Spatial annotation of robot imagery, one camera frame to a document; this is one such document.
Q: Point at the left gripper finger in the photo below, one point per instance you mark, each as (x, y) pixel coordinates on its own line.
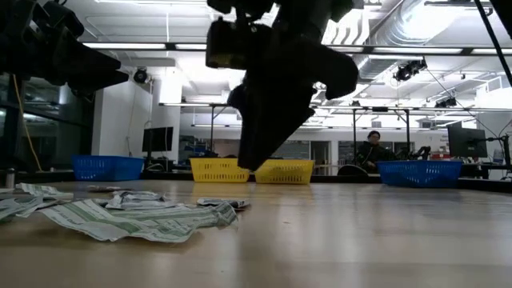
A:
(92, 68)

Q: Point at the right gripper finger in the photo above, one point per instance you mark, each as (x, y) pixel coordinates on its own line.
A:
(272, 124)

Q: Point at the green striped bandage packet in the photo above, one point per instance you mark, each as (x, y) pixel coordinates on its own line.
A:
(44, 190)
(20, 206)
(100, 224)
(192, 214)

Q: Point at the blue plastic basket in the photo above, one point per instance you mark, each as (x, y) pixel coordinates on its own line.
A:
(106, 168)
(420, 174)

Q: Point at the black background robot arm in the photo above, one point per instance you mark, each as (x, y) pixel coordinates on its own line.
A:
(418, 154)

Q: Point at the yellow plastic basket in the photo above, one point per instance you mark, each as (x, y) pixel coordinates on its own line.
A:
(286, 172)
(216, 172)

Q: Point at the black chair back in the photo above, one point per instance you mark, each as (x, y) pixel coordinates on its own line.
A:
(352, 171)

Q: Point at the white alcohol wipe packet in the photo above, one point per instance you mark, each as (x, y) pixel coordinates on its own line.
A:
(222, 202)
(136, 205)
(106, 188)

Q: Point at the black computer monitor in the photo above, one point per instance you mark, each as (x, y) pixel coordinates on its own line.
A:
(466, 142)
(158, 139)

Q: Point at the person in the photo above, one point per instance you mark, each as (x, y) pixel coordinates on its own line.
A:
(372, 152)

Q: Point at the black ceiling spotlight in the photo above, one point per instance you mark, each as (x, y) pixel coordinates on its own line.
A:
(446, 102)
(410, 70)

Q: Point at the silver bottle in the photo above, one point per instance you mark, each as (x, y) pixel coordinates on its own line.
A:
(10, 178)

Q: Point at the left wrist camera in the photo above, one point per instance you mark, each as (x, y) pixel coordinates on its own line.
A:
(64, 18)

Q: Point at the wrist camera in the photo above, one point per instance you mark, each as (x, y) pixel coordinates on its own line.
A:
(228, 44)
(64, 18)

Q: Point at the black ceiling dome camera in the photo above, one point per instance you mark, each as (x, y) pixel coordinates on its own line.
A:
(140, 75)

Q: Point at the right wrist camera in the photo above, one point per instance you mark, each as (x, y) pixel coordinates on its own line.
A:
(228, 44)

